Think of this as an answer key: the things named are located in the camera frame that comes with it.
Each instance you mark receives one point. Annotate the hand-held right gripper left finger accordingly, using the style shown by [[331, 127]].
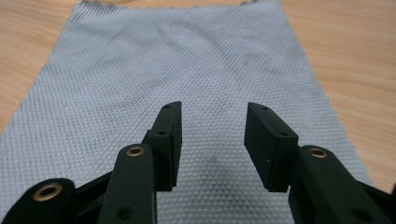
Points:
[[165, 146]]

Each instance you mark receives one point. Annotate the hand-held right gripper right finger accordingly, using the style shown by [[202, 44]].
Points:
[[271, 149]]

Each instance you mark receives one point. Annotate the grey textured cloth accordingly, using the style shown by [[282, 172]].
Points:
[[174, 77]]

